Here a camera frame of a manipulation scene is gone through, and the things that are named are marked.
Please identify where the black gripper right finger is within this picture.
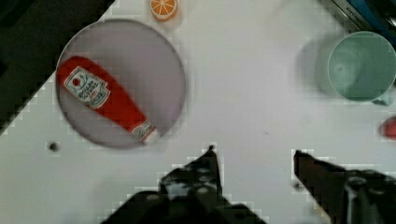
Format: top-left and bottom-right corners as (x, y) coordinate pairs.
(293, 150), (396, 224)

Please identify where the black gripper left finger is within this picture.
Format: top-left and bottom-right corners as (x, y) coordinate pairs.
(101, 147), (267, 224)

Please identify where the green mug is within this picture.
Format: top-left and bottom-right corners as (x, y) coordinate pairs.
(315, 31), (395, 106)

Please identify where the grey round plate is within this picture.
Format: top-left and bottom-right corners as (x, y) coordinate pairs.
(55, 19), (187, 149)

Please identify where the red ketchup bottle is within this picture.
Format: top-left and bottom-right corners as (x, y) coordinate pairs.
(56, 56), (160, 144)

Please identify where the orange slice toy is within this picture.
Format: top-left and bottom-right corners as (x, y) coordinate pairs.
(149, 0), (178, 21)

